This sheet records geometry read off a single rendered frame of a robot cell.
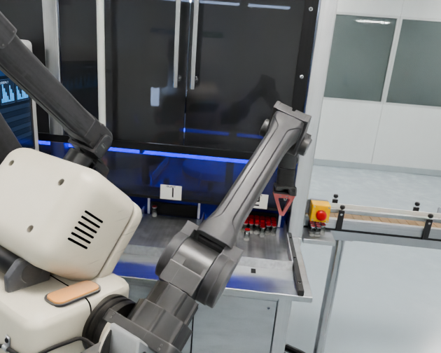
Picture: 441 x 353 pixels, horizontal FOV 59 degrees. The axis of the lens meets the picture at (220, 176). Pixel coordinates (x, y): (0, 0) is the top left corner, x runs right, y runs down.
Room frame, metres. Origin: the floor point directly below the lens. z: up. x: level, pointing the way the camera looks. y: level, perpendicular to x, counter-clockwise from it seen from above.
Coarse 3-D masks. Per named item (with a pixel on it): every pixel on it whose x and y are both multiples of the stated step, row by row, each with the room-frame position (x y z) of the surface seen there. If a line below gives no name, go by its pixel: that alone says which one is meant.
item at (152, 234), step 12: (144, 216) 1.49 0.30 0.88; (156, 216) 1.49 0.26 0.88; (168, 216) 1.50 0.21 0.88; (144, 228) 1.37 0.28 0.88; (156, 228) 1.38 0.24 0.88; (168, 228) 1.39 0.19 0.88; (180, 228) 1.40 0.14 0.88; (132, 240) 1.27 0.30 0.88; (144, 240) 1.28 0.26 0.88; (156, 240) 1.28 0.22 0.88; (168, 240) 1.29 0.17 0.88; (132, 252) 1.18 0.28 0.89; (144, 252) 1.17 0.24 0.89; (156, 252) 1.17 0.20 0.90
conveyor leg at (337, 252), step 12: (336, 240) 1.54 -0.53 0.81; (348, 240) 1.51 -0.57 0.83; (336, 252) 1.54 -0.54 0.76; (336, 264) 1.54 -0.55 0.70; (336, 276) 1.54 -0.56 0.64; (324, 300) 1.55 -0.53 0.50; (324, 312) 1.54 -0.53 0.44; (324, 324) 1.54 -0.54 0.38; (324, 336) 1.54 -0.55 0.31; (324, 348) 1.55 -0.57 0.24
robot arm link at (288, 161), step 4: (284, 156) 1.17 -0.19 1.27; (288, 156) 1.17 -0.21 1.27; (292, 156) 1.17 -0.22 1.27; (296, 156) 1.18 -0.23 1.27; (284, 160) 1.17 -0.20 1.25; (288, 160) 1.16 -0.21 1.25; (292, 160) 1.17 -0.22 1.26; (296, 160) 1.18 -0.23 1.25; (280, 164) 1.17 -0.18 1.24; (284, 164) 1.17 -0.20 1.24; (288, 164) 1.16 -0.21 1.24; (292, 164) 1.17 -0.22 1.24; (284, 168) 1.17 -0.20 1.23; (288, 168) 1.16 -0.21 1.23; (292, 168) 1.16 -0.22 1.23
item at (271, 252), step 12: (276, 228) 1.47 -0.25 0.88; (240, 240) 1.34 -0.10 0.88; (252, 240) 1.34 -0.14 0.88; (264, 240) 1.35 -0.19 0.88; (276, 240) 1.36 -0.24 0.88; (288, 240) 1.30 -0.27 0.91; (252, 252) 1.25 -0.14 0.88; (264, 252) 1.26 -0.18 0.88; (276, 252) 1.26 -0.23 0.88; (288, 252) 1.25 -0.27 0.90; (240, 264) 1.16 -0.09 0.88; (252, 264) 1.15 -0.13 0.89; (264, 264) 1.15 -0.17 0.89; (276, 264) 1.15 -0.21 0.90; (288, 264) 1.15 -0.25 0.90
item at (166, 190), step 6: (162, 186) 1.43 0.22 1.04; (168, 186) 1.43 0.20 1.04; (174, 186) 1.43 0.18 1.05; (180, 186) 1.43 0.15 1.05; (162, 192) 1.43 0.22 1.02; (168, 192) 1.43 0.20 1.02; (174, 192) 1.43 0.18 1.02; (180, 192) 1.43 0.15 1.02; (162, 198) 1.43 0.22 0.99; (168, 198) 1.43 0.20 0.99; (174, 198) 1.43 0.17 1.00; (180, 198) 1.43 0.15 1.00
